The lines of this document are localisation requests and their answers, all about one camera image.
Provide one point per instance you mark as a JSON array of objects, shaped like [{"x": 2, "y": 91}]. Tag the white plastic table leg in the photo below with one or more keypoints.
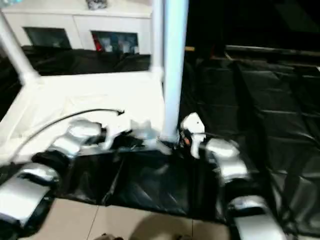
[
  {"x": 157, "y": 37},
  {"x": 17, "y": 55},
  {"x": 173, "y": 70}
]

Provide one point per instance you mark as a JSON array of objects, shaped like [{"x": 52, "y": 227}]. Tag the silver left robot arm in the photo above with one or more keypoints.
[{"x": 30, "y": 190}]

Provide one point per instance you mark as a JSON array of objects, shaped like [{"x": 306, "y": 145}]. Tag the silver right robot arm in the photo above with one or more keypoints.
[{"x": 232, "y": 162}]

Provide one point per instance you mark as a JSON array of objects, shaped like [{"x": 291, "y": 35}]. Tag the black plastic mat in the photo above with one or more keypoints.
[{"x": 262, "y": 105}]

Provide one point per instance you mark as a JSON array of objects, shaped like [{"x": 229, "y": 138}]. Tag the white glass-door cabinet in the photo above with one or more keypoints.
[{"x": 75, "y": 20}]

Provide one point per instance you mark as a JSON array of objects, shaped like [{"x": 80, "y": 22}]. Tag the dark grey bundle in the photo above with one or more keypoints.
[{"x": 97, "y": 3}]

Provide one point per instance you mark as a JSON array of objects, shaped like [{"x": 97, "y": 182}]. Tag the black metal rail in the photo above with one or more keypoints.
[{"x": 275, "y": 51}]

